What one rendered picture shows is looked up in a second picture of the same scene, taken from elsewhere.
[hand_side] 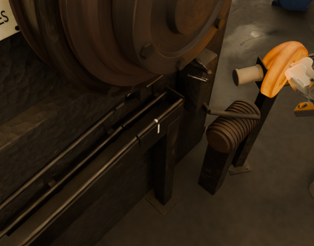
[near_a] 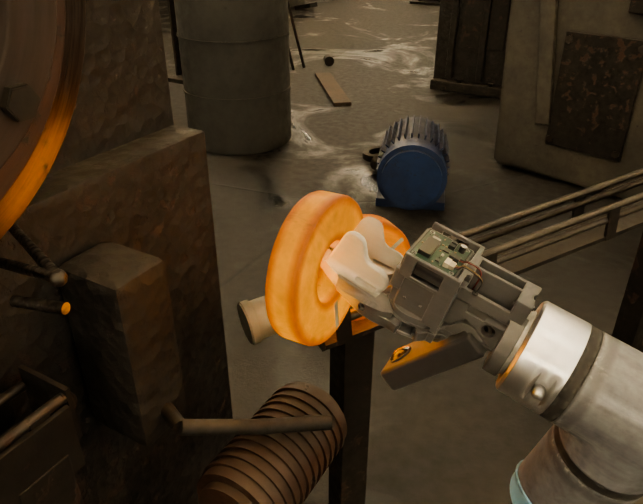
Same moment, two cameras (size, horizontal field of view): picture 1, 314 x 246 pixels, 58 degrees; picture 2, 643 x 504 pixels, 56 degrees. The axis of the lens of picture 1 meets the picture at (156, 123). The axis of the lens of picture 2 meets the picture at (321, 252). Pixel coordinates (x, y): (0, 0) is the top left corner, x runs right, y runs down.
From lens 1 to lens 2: 0.33 m
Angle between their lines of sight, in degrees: 25
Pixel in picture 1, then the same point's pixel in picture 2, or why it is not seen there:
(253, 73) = not seen: hidden behind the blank
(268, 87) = (284, 311)
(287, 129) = (455, 454)
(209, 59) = (136, 272)
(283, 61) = (302, 231)
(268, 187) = not seen: outside the picture
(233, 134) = (265, 484)
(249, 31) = not seen: hidden behind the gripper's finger
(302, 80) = (367, 278)
